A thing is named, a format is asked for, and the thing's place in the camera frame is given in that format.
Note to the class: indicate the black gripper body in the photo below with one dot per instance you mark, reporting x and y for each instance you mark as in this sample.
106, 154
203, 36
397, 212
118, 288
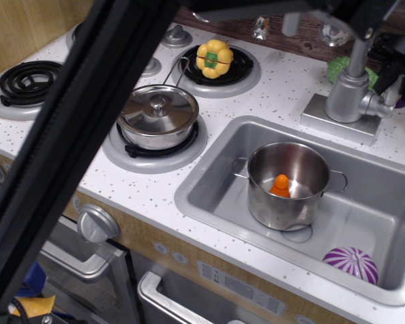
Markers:
389, 48

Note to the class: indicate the silver toy faucet with lever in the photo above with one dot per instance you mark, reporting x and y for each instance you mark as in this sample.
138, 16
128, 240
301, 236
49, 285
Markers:
352, 111

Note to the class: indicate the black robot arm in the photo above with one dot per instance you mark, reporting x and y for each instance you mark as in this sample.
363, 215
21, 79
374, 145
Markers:
115, 43

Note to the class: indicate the purple toy eggplant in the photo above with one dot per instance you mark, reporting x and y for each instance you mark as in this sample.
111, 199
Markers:
400, 104

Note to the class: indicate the green toy lettuce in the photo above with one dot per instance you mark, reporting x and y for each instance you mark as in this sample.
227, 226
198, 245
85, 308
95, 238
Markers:
337, 65

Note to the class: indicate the hanging silver ladle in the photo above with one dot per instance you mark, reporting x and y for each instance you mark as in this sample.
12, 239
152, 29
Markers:
332, 36

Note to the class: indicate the tall steel pot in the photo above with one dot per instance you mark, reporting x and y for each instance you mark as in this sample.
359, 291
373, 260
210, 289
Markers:
308, 174

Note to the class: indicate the back right stove burner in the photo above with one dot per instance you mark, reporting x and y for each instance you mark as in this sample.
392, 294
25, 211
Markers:
244, 74

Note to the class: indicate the orange toy carrot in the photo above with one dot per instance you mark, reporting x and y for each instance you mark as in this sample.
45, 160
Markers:
281, 186

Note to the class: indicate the purple striped toy onion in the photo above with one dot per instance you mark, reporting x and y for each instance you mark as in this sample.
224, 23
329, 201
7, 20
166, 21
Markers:
353, 261

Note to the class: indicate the yellow toy bell pepper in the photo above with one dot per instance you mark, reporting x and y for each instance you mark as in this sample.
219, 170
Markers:
214, 58

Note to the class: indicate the hanging slotted spoon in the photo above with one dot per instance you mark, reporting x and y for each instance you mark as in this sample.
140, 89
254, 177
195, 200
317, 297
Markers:
200, 18

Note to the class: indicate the silver stove knob back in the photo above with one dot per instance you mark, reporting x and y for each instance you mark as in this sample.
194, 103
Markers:
176, 38

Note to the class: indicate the silver stove knob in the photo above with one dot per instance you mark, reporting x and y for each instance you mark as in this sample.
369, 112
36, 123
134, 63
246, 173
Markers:
152, 68
176, 38

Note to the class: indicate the steel pot with lid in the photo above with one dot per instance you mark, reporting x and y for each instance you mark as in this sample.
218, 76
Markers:
158, 117

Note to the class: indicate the silver stove knob middle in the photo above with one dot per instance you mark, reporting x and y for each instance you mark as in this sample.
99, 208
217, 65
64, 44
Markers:
152, 68

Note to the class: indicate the front right stove burner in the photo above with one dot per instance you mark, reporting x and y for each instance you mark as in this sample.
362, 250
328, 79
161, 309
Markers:
118, 151

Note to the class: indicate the silver oven dial knob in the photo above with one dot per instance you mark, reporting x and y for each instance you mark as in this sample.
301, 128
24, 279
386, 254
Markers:
95, 225

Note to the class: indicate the front left stove burner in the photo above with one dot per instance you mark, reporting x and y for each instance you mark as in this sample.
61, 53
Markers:
24, 88

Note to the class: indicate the yellow cloth piece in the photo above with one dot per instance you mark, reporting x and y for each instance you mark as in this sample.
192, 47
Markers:
32, 306

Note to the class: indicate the silver dishwasher door handle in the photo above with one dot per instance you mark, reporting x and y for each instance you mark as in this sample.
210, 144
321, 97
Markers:
161, 309

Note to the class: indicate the silver oven door handle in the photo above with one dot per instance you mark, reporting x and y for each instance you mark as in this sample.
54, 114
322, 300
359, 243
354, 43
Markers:
87, 262

